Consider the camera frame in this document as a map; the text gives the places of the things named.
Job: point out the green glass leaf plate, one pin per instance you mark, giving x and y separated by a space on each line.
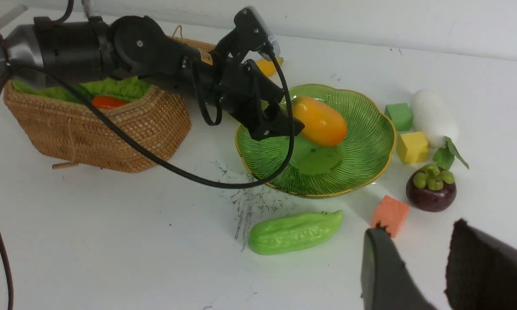
361 158

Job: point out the white toy radish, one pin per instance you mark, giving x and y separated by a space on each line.
432 116

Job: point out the orange foam cube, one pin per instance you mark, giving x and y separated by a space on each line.
390 215

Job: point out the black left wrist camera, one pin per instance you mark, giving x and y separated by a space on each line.
255 34

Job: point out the orange yellow toy mango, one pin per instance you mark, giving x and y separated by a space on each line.
324 126

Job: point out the purple toy mangosteen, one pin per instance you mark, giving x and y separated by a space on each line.
431 188

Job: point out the orange toy carrot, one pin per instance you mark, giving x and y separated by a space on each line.
107 102

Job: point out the yellow toy banana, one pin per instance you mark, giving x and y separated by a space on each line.
266 67

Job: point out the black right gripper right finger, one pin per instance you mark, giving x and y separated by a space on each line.
481 273

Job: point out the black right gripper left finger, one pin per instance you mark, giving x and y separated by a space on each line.
385 281

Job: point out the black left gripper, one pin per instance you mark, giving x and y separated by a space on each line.
226 83

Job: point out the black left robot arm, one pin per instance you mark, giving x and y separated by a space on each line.
91 51

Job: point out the yellow foam cube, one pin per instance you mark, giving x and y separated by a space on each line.
413 147

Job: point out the green toy bitter gourd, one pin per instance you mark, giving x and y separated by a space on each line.
293 233

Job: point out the green foam cube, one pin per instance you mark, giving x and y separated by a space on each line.
401 116

